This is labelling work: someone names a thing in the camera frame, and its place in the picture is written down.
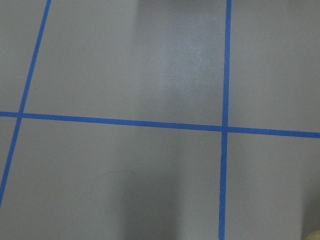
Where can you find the tan wooden cup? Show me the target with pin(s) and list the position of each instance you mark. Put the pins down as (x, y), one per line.
(315, 235)

